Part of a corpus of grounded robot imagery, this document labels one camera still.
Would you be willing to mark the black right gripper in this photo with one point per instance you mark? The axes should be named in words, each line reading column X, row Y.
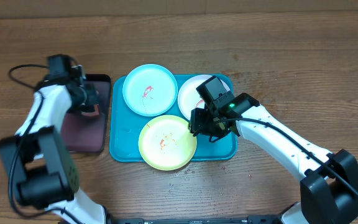
column 199, row 127

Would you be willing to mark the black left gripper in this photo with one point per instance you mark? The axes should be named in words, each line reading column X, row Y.
column 94, row 97

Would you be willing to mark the pink green sponge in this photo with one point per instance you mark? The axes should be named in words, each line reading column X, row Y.
column 90, row 111

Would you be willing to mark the yellow plate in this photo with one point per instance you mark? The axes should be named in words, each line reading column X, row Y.
column 165, row 143

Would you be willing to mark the teal plastic tray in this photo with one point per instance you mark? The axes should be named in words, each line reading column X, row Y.
column 126, row 126

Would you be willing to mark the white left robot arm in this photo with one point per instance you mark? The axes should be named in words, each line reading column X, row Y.
column 42, row 176

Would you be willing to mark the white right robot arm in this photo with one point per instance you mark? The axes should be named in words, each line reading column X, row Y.
column 328, row 181

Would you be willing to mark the black tray with pink water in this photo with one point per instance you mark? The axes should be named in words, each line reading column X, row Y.
column 87, row 134

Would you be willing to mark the white plate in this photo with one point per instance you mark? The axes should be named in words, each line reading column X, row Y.
column 188, row 97

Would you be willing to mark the light blue plate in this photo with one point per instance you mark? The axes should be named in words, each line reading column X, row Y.
column 150, row 90

